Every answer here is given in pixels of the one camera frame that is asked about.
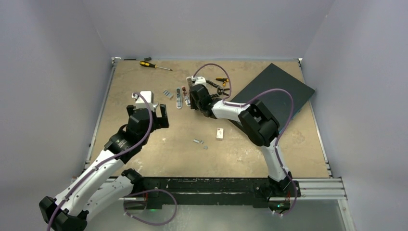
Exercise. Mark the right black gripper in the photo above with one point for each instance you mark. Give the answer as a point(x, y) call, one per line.
point(193, 105)

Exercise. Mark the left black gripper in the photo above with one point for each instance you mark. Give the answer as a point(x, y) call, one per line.
point(163, 123)

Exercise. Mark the red silver stapler insert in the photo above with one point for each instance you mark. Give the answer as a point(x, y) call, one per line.
point(186, 96)

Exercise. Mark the silver stapler magazine tray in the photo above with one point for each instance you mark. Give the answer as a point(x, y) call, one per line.
point(178, 98)

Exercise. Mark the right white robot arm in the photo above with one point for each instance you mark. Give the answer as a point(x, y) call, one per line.
point(258, 123)

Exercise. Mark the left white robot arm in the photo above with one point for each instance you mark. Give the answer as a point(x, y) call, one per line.
point(88, 195)

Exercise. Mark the silver staple strip block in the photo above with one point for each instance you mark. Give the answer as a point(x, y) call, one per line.
point(168, 94)

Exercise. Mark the small yellow black screwdriver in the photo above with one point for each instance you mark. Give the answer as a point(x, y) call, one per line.
point(225, 81)

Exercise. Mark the small white box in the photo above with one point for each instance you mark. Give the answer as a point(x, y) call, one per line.
point(220, 134)

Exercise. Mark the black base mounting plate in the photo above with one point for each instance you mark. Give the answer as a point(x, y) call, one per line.
point(255, 192)

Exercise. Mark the black flat box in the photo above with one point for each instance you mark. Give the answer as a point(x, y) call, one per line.
point(278, 102)

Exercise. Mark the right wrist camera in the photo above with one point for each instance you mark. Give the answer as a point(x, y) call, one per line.
point(197, 80)

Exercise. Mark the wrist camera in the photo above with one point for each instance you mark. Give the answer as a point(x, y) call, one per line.
point(144, 99)
point(197, 80)

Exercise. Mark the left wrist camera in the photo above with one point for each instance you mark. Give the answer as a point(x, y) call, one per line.
point(144, 99)

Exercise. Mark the black handled pliers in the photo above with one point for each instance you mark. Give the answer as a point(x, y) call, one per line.
point(220, 90)

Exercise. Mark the aluminium frame rail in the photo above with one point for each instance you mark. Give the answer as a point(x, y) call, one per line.
point(321, 189)

